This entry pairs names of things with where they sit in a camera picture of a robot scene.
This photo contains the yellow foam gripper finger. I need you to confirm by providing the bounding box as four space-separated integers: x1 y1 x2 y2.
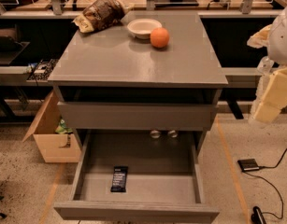
250 66 287 124

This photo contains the dark blue rxbar wrapper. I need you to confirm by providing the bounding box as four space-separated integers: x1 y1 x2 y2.
110 166 128 192

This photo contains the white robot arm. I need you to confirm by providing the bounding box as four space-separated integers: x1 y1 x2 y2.
247 6 287 126

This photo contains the round drawer knob right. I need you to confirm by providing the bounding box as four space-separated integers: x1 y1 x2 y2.
167 130 179 138

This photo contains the grey drawer cabinet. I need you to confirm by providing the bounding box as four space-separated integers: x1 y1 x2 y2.
49 10 227 147

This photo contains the closed grey top drawer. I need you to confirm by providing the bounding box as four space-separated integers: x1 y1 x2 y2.
58 102 218 131

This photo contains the open grey middle drawer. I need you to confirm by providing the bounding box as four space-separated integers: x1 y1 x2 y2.
54 131 219 224

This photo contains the clear sanitizer bottle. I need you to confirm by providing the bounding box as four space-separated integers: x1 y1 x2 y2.
257 56 274 75

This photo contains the black device on floor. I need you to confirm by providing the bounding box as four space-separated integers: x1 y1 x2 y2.
251 206 266 224

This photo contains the orange fruit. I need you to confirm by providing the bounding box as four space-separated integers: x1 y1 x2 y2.
151 27 169 49

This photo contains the white bowl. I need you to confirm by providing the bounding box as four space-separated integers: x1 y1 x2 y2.
127 19 162 39

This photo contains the brown chip bag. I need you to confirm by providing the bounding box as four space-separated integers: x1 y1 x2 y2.
73 0 128 34

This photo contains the green packet in box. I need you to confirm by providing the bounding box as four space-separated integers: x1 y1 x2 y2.
55 119 73 134

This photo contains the cardboard box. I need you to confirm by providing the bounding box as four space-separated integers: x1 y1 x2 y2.
22 91 81 162

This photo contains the black patterned board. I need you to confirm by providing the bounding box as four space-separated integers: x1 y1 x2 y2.
28 59 58 81

